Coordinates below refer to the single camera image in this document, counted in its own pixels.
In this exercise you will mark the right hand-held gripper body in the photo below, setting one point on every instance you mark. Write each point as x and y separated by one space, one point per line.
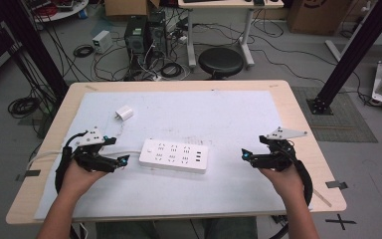
273 157

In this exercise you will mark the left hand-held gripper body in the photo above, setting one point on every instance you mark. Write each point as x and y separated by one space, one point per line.
89 156

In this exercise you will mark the person's left hand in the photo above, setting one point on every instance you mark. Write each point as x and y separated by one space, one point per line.
78 181

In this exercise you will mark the person's right hand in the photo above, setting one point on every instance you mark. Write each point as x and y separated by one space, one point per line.
286 182

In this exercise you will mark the white charger plug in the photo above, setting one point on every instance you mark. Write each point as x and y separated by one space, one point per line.
125 113

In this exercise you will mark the white power strip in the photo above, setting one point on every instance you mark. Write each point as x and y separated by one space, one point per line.
174 155

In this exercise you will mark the black tape strip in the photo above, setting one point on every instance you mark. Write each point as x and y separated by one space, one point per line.
30 173
336 184

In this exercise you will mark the white table mat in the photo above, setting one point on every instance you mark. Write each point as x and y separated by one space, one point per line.
195 113

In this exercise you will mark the person's green pants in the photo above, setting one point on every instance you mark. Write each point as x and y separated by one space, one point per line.
122 230

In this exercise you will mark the dark floor mat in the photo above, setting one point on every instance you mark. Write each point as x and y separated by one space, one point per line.
348 126

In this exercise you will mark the black round stool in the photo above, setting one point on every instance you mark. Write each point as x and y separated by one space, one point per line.
220 61

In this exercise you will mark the black tape cross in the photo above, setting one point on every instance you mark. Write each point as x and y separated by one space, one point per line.
341 221

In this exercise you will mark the white power supply box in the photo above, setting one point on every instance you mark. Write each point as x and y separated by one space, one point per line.
102 41

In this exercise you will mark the black computer tower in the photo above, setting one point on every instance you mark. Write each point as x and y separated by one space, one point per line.
157 33
136 40

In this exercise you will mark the small cardboard box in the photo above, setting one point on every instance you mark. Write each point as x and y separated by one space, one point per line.
126 7

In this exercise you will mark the large cardboard box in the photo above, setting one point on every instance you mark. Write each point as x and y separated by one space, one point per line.
318 16

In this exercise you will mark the round white table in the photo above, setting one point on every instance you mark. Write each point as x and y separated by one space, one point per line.
73 8

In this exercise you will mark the white desk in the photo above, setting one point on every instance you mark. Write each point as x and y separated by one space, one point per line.
232 4

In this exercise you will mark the black metal stand post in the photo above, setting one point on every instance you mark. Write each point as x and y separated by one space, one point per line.
36 49
351 53

